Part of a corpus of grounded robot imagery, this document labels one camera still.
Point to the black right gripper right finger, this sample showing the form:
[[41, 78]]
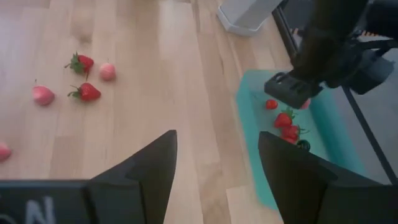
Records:
[[295, 186]]

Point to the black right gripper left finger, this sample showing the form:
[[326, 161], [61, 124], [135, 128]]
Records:
[[146, 186]]

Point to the dark round blueberry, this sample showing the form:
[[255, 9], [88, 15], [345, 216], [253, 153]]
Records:
[[304, 145]]

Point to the teal translucent tupperware container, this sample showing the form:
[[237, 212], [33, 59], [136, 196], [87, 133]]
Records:
[[248, 140]]

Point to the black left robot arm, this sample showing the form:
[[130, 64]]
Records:
[[326, 46]]

